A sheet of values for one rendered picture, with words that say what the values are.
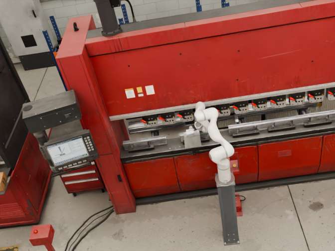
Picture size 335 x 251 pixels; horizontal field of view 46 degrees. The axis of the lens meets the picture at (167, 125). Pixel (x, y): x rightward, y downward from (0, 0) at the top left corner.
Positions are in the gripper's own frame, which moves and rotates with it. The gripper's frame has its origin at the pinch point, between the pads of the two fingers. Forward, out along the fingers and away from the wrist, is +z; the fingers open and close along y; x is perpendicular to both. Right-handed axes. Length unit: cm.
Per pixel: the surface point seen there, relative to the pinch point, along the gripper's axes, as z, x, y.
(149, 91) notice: -53, 2, 57
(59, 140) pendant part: -93, 92, 86
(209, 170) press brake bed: 41, 33, -24
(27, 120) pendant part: -122, 91, 108
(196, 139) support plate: -3.2, 13.3, -0.6
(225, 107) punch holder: -13.8, -32.7, -8.6
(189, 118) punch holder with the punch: -13.9, -1.5, 16.6
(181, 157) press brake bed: 15.1, 39.5, 6.1
